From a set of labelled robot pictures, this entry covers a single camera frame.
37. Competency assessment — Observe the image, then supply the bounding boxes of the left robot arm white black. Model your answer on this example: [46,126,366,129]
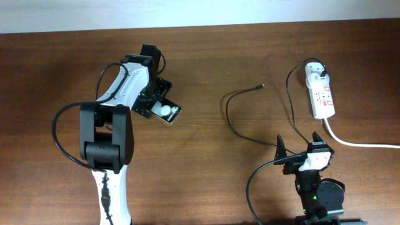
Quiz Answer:
[80,44,172,224]

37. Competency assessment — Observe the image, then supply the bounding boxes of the black charger cable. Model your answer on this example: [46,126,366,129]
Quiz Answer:
[225,57,328,148]

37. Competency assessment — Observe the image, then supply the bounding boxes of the black smartphone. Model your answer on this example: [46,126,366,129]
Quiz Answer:
[151,98,181,124]

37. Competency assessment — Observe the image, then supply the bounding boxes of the white power strip cord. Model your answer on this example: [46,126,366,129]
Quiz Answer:
[322,117,400,149]

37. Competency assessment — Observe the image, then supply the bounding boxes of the white power strip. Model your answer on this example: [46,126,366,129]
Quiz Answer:
[305,62,335,119]

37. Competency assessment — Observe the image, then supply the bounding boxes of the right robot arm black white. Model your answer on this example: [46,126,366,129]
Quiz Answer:
[274,132,345,224]

